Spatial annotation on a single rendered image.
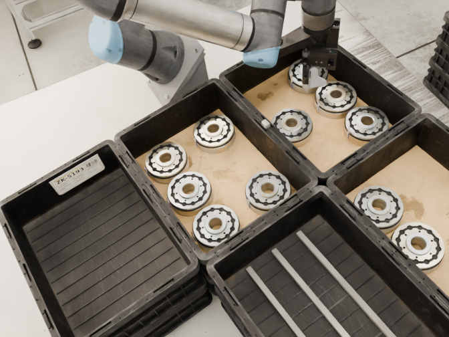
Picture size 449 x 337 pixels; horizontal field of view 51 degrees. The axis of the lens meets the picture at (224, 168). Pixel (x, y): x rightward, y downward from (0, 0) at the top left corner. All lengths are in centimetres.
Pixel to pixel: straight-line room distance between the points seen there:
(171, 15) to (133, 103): 63
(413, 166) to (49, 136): 104
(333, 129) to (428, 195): 27
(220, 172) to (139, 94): 50
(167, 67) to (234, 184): 41
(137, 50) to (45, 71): 164
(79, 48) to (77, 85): 129
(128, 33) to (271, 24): 41
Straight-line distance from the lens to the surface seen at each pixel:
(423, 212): 112
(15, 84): 290
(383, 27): 277
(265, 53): 101
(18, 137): 159
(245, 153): 117
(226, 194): 111
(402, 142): 113
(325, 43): 116
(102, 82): 162
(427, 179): 116
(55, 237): 118
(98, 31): 129
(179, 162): 114
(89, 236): 114
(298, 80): 128
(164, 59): 133
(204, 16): 95
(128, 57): 128
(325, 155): 116
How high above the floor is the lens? 178
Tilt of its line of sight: 56 degrees down
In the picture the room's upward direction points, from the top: 12 degrees counter-clockwise
